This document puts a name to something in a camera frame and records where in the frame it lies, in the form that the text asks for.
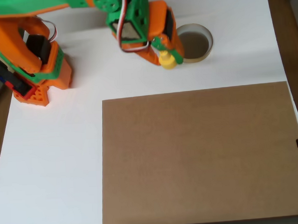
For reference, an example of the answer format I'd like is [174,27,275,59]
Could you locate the white red black servo wire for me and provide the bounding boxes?
[116,0,153,54]

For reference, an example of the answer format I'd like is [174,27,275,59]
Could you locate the large white board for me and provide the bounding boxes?
[0,0,298,224]

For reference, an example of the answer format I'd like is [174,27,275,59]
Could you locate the black and red clamp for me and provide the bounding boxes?
[0,52,37,101]

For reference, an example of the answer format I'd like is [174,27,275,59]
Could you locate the round shallow wooden dish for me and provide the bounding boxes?
[175,22,215,64]

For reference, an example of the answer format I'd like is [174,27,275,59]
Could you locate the orange robot base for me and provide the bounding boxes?
[11,54,76,109]

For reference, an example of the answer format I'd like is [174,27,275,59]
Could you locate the brown fibreboard sheet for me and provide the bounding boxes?
[94,80,298,224]

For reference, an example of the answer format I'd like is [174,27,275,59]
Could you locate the small yellow plastic piece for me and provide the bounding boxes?
[158,50,177,71]

